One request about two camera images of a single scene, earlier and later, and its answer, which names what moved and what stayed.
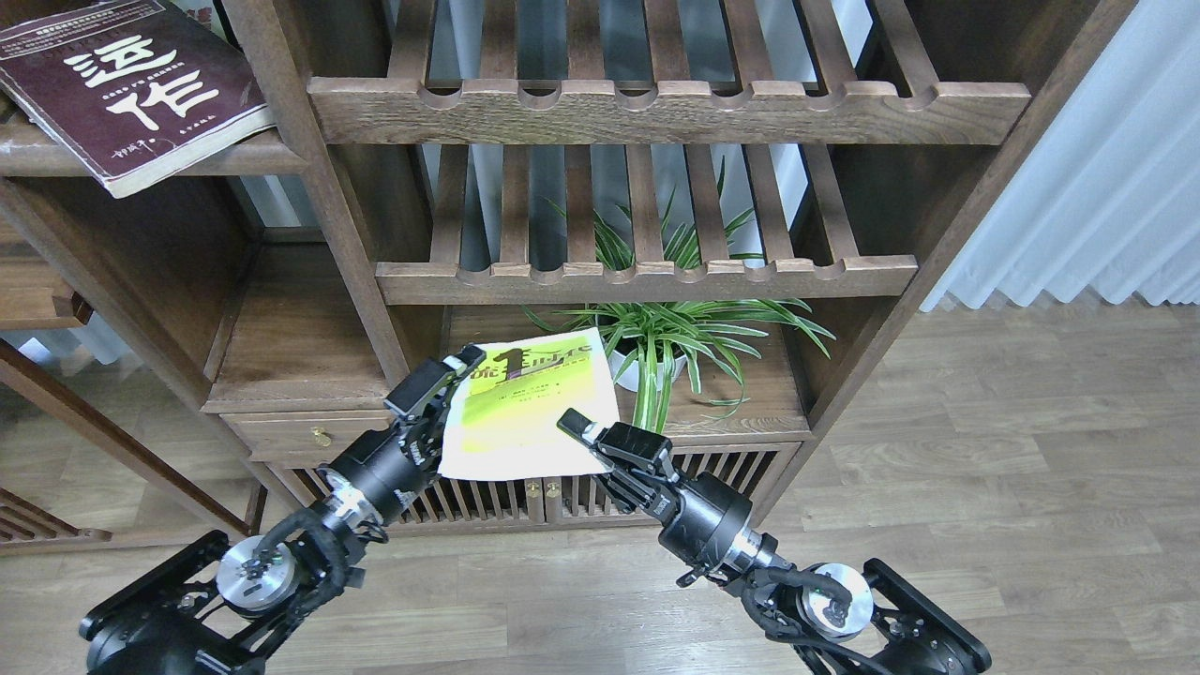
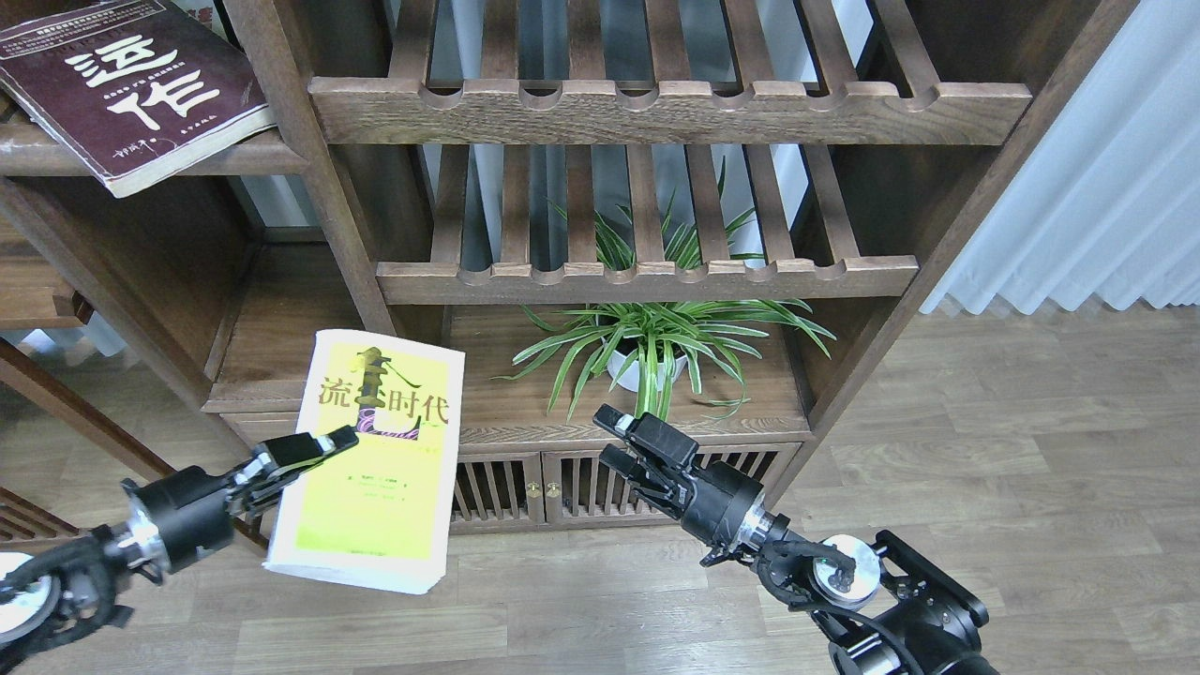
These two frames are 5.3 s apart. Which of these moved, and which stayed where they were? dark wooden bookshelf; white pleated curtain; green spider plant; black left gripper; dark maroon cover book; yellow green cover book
Moved: black left gripper; yellow green cover book
Stayed: dark wooden bookshelf; green spider plant; dark maroon cover book; white pleated curtain
